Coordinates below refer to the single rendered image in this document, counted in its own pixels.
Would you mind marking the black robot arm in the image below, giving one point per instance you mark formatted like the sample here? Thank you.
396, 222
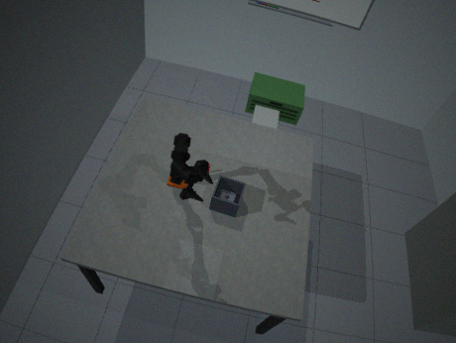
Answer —
179, 156

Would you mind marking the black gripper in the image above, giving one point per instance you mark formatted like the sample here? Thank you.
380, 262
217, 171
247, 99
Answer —
190, 175

